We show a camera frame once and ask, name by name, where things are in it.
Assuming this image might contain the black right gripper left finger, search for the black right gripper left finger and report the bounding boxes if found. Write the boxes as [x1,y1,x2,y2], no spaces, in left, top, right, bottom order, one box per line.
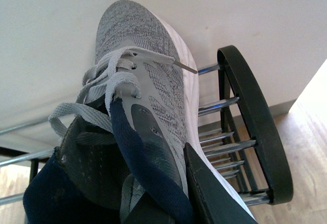
[57,116,130,210]

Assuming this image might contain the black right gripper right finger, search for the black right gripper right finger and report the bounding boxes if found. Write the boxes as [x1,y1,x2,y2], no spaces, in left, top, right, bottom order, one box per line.
[183,143,256,223]

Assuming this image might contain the grey sneaker navy lining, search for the grey sneaker navy lining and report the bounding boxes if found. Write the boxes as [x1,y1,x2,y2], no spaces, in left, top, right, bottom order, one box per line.
[23,0,254,223]

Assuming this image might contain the black metal shoe rack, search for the black metal shoe rack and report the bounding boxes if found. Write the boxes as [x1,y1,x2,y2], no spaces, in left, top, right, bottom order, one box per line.
[0,45,294,206]

